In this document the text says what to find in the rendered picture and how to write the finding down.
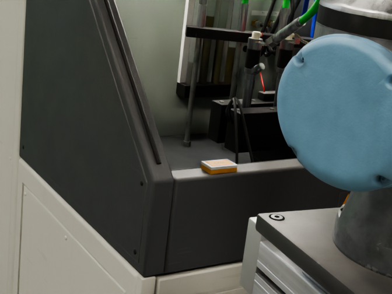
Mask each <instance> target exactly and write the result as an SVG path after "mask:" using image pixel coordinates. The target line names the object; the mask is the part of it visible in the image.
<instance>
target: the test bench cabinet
mask: <svg viewBox="0 0 392 294"><path fill-rule="evenodd" d="M155 281H156V278H155V275H154V276H147V277H143V276H142V275H141V274H140V273H139V272H138V271H137V270H136V269H135V268H134V267H133V266H132V265H131V264H130V263H129V262H128V261H127V260H126V259H125V258H124V257H123V256H122V255H121V254H119V253H118V252H117V251H116V250H115V249H114V248H113V247H112V246H111V245H110V244H109V243H108V242H107V241H106V240H105V239H104V238H103V237H102V236H101V235H100V234H99V233H98V232H97V231H96V230H95V229H94V228H92V227H91V226H90V225H89V224H88V223H87V221H85V220H84V219H83V218H82V217H81V216H80V214H78V213H77V212H76V211H75V210H74V209H73V207H71V206H70V205H69V204H68V203H67V202H66V201H65V200H64V199H63V198H62V197H61V196H60V195H59V194H58V193H57V192H56V191H55V190H54V189H53V188H52V187H51V186H50V185H49V184H48V183H47V182H46V181H45V180H43V179H42V178H41V177H40V176H39V175H38V174H37V173H36V172H35V171H34V170H33V169H32V168H31V167H30V166H29V165H28V164H27V163H26V162H25V161H24V160H23V159H22V158H20V159H19V168H18V182H17V208H16V234H15V260H14V274H13V294H154V291H155Z"/></svg>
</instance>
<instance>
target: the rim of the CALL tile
mask: <svg viewBox="0 0 392 294"><path fill-rule="evenodd" d="M220 160H228V161H230V160H229V159H220ZM208 161H215V160H207V161H201V164H202V165H204V166H205V167H207V168H209V169H210V170H218V169H229V168H236V167H237V164H235V163H233V162H232V161H230V162H232V163H233V164H230V165H223V166H211V165H209V164H207V163H206V162H208Z"/></svg>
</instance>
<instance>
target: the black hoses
mask: <svg viewBox="0 0 392 294"><path fill-rule="evenodd" d="M275 1H276V0H272V1H271V4H270V7H269V10H268V13H267V16H266V18H265V22H264V23H261V24H260V26H261V27H262V29H261V32H262V33H265V32H266V33H272V34H274V33H275V30H276V28H277V26H278V23H279V17H280V13H281V10H280V11H279V14H278V17H277V19H276V21H275V23H274V25H273V27H272V30H271V32H270V31H269V28H268V26H267V24H268V22H269V19H270V17H271V13H272V10H273V8H274V5H275ZM300 2H301V0H297V1H296V3H295V2H294V0H290V6H291V12H290V14H289V16H288V22H287V25H288V24H290V23H291V22H292V21H293V18H294V15H295V11H296V9H297V7H298V5H299V4H300ZM266 49H267V51H268V53H267V51H266ZM276 50H277V47H276V46H275V47H273V48H272V47H270V46H262V48H261V56H262V55H264V56H265V57H269V56H270V55H271V54H273V55H274V56H275V54H276ZM243 51H244V52H247V45H245V46H244V47H243ZM261 56H260V57H261Z"/></svg>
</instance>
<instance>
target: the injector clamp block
mask: <svg viewBox="0 0 392 294"><path fill-rule="evenodd" d="M230 101H231V100H213V101H212V105H211V114H210V119H209V128H208V138H209V139H210V140H212V141H214V142H216V143H217V144H218V143H225V146H224V147H225V148H226V149H228V150H230V151H232V152H233V153H236V140H235V114H234V106H233V103H232V108H231V115H232V119H233V124H231V122H230V121H229V122H228V120H227V118H226V112H225V111H226V108H227V106H228V104H229V102H230ZM273 105H274V100H273V101H262V100H260V99H252V100H251V108H242V110H243V114H244V118H245V122H246V127H247V132H248V137H249V140H250V146H251V151H252V155H253V160H254V162H264V161H270V160H282V159H294V158H297V157H296V155H295V154H294V152H293V150H292V148H291V147H289V146H288V144H287V143H286V141H285V138H284V136H283V133H282V131H281V127H280V124H279V119H278V112H277V106H276V107H273ZM236 108H237V129H238V153H243V152H249V149H248V146H247V140H246V135H245V131H244V126H243V122H242V117H241V114H240V109H239V106H238V103H237V101H236Z"/></svg>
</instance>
